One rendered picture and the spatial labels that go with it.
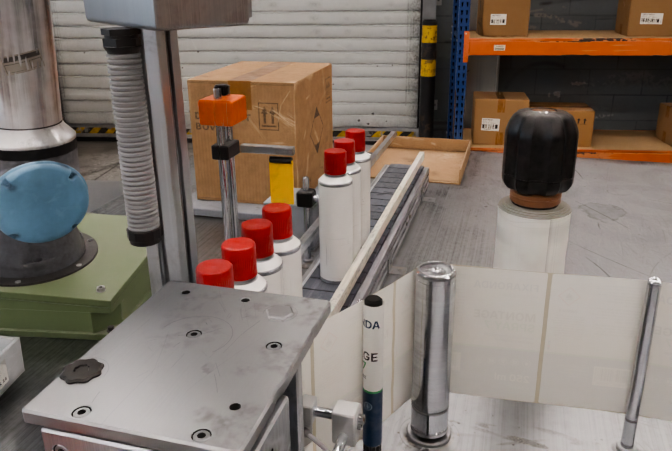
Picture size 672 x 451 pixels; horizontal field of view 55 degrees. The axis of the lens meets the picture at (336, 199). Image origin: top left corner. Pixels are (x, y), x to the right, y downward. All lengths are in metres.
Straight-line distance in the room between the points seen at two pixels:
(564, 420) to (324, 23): 4.54
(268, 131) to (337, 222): 0.46
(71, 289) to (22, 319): 0.09
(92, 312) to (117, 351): 0.63
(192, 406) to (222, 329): 0.07
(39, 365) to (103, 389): 0.65
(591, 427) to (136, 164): 0.53
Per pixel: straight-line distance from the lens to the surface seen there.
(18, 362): 0.94
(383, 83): 5.12
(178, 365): 0.34
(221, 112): 0.75
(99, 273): 1.05
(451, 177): 1.66
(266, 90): 1.35
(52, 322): 1.04
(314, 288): 0.98
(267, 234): 0.66
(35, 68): 0.86
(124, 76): 0.62
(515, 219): 0.78
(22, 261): 1.06
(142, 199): 0.65
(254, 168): 1.40
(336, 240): 0.96
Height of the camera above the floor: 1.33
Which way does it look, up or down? 19 degrees down
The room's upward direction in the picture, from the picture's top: 1 degrees counter-clockwise
